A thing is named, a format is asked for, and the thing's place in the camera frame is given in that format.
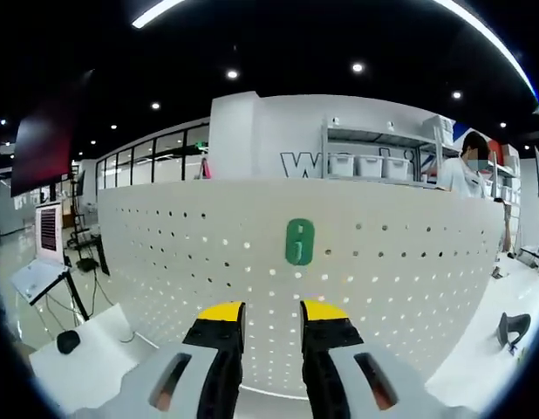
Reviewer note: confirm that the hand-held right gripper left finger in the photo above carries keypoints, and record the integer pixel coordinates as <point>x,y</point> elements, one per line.
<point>173,384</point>

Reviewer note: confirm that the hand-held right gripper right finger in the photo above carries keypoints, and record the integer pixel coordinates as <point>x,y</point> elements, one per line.
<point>365,384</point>

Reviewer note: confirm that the white perforated mounting plate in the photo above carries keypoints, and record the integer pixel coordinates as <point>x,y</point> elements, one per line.
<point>186,262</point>

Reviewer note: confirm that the green hook assembly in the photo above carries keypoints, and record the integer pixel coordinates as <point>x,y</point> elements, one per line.
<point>293,244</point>

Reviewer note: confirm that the black computer mouse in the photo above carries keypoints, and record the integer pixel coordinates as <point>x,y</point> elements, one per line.
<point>68,341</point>

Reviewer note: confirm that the black curved plastic object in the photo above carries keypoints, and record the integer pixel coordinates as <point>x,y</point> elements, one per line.
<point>509,325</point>

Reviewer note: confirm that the white screen on stand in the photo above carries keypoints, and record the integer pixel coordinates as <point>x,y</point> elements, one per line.
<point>49,233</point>

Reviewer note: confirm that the white storage bin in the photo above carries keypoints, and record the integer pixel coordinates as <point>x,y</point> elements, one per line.
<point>370,166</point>
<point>343,166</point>
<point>397,168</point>

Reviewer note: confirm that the grey metal shelf rack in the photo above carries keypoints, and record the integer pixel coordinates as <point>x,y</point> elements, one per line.
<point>370,137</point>

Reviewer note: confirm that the long ceiling light strip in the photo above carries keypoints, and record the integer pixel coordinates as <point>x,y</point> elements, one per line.
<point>513,57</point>

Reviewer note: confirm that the large dark wall display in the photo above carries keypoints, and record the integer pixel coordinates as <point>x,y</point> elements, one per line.
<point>40,148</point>

